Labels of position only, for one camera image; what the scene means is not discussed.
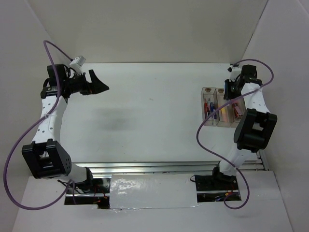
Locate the purple cable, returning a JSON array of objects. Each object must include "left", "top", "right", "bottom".
[
  {"left": 2, "top": 40, "right": 78, "bottom": 210},
  {"left": 195, "top": 59, "right": 275, "bottom": 209}
]

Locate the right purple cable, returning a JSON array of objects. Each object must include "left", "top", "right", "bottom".
[{"left": 195, "top": 59, "right": 275, "bottom": 209}]

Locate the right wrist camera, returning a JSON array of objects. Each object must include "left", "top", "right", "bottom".
[{"left": 227, "top": 64, "right": 241, "bottom": 81}]

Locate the green gel pen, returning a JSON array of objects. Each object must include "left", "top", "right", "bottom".
[{"left": 207, "top": 98, "right": 211, "bottom": 109}]

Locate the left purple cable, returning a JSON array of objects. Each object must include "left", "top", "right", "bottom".
[{"left": 2, "top": 40, "right": 78, "bottom": 210}]

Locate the yellow cap highlighter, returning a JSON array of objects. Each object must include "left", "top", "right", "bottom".
[{"left": 221, "top": 108, "right": 229, "bottom": 122}]

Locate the blue gel pen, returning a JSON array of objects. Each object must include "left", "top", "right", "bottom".
[{"left": 210, "top": 102, "right": 217, "bottom": 120}]

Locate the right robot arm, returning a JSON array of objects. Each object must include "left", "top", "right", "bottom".
[{"left": 211, "top": 65, "right": 278, "bottom": 189}]

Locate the clear container middle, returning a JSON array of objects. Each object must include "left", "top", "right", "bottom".
[{"left": 216, "top": 88, "right": 234, "bottom": 128}]

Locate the clear container left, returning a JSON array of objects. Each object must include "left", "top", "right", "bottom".
[{"left": 201, "top": 87, "right": 219, "bottom": 126}]

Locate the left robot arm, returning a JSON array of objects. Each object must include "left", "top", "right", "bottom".
[{"left": 22, "top": 64, "right": 110, "bottom": 193}]

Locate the aluminium frame rail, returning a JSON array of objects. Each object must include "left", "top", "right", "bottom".
[{"left": 72, "top": 161, "right": 266, "bottom": 174}]

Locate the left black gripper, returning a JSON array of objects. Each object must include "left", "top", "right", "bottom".
[{"left": 64, "top": 70, "right": 109, "bottom": 96}]

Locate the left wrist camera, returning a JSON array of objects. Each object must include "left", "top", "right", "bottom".
[{"left": 70, "top": 56, "right": 86, "bottom": 74}]

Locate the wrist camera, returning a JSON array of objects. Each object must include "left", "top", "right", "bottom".
[
  {"left": 70, "top": 56, "right": 86, "bottom": 74},
  {"left": 227, "top": 64, "right": 241, "bottom": 81}
]

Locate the pink cap highlighter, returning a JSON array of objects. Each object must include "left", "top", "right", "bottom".
[{"left": 232, "top": 102, "right": 243, "bottom": 120}]

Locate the red gel pen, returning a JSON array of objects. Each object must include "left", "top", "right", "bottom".
[{"left": 203, "top": 98, "right": 207, "bottom": 116}]

